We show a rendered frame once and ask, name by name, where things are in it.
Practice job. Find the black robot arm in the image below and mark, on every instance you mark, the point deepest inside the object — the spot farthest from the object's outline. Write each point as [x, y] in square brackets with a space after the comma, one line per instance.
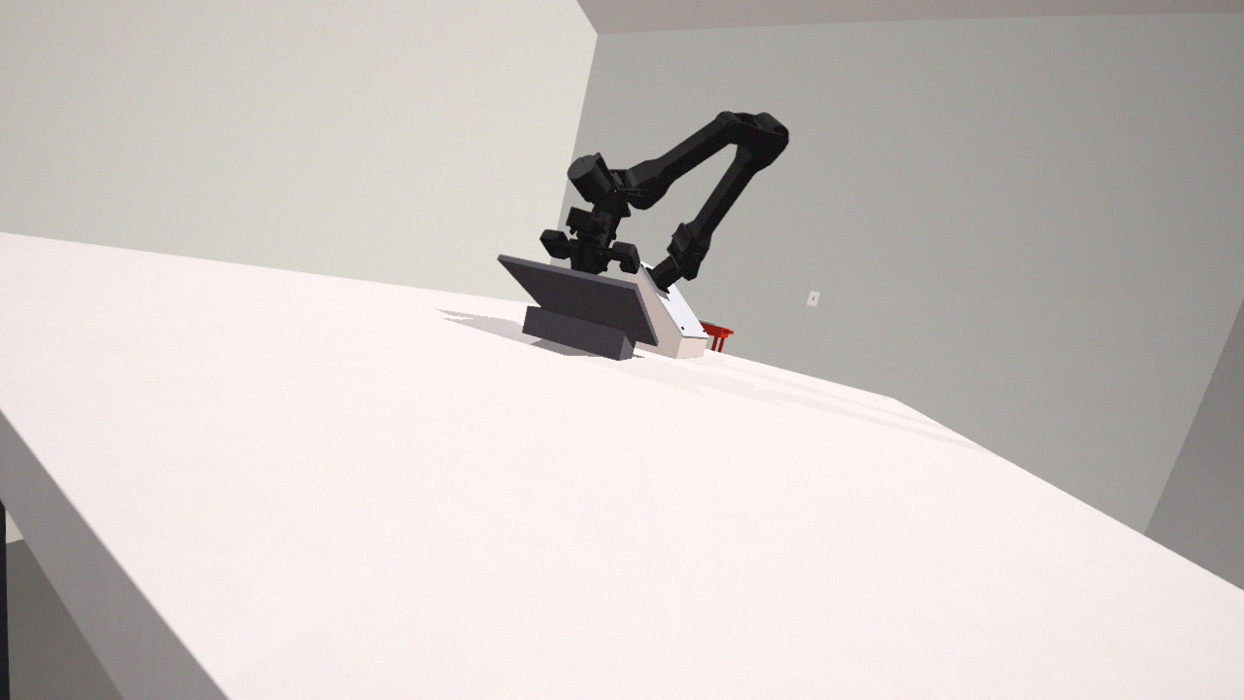
[760, 140]

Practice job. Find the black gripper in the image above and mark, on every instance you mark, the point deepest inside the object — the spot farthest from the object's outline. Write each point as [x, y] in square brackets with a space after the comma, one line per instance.
[587, 255]

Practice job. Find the grey switch panel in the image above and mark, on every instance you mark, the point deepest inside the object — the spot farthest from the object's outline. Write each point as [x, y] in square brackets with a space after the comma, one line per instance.
[589, 312]

